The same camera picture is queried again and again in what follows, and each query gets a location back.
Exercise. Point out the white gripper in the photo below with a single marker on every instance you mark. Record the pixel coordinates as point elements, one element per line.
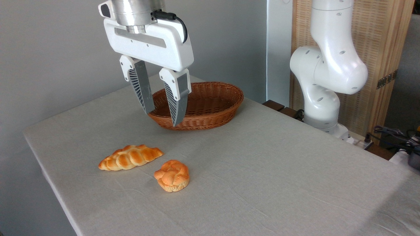
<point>154,46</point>

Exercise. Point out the long braided bread loaf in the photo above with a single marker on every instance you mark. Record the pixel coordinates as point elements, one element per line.
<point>131,157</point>

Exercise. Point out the brown wicker oval basket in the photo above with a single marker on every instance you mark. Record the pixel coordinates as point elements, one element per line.
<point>210,111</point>

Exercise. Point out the round knotted bread roll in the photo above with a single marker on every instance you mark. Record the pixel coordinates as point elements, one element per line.
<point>173,176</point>

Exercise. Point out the silver metal wrist flange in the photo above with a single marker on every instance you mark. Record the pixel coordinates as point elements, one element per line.
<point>134,13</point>

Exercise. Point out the grey linen tablecloth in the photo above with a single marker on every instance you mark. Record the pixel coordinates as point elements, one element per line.
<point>249,177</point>

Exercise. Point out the metal screen hinge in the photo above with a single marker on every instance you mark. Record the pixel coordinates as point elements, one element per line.
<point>387,79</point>

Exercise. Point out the white plastic box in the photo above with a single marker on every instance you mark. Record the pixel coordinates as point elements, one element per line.
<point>398,158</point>

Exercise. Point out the grey box device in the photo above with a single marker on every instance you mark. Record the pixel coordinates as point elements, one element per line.
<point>414,161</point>

